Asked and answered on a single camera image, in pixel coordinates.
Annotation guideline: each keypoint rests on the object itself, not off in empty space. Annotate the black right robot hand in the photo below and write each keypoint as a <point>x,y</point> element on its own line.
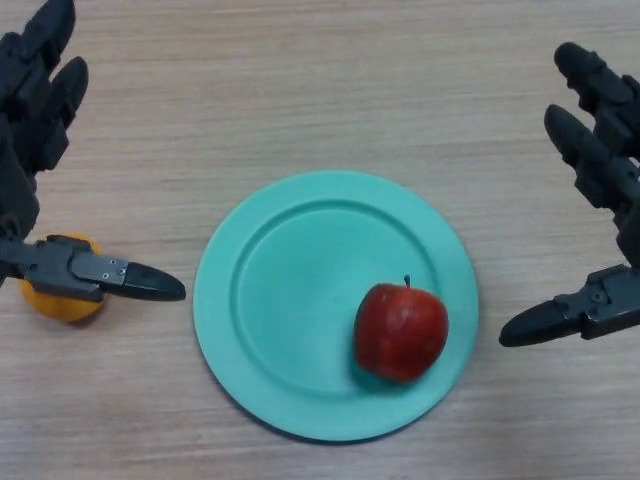
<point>607,175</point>

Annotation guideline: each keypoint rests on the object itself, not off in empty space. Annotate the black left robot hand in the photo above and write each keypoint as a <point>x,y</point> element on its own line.
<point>25,125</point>

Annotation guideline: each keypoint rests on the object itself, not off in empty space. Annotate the red apple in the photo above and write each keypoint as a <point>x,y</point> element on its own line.
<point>400,330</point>

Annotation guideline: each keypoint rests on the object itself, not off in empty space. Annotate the green round plate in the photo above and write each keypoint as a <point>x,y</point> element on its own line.
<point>285,310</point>

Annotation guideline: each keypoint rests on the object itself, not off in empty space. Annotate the orange round fruit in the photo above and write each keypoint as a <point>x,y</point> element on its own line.
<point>60,307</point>

